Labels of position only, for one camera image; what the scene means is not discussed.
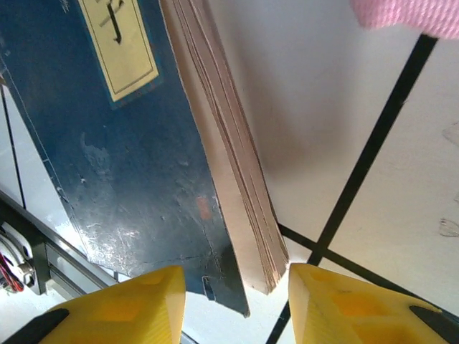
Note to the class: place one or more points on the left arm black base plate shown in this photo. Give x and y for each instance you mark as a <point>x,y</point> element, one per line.
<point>36,258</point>

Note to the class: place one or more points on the pink backpack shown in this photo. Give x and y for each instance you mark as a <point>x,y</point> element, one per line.
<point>412,14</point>

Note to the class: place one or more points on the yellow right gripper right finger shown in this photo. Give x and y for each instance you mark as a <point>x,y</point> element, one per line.
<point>344,311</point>

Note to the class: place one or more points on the dark blue book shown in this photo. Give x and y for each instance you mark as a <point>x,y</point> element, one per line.
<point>136,161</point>

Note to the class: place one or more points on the aluminium mounting rail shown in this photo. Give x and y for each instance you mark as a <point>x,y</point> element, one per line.
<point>71,268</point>

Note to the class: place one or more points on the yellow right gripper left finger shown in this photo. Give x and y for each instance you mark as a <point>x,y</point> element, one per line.
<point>136,308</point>

